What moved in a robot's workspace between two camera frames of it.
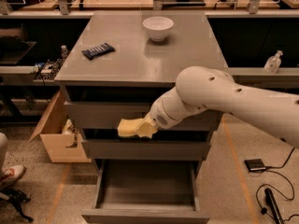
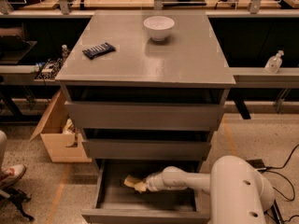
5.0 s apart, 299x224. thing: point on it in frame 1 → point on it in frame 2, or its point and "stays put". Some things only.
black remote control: (97, 51) stays put
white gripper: (159, 116) → (153, 182)
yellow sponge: (126, 127) → (132, 181)
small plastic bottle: (64, 51) stays put
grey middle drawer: (147, 149) stays put
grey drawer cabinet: (117, 66) stays put
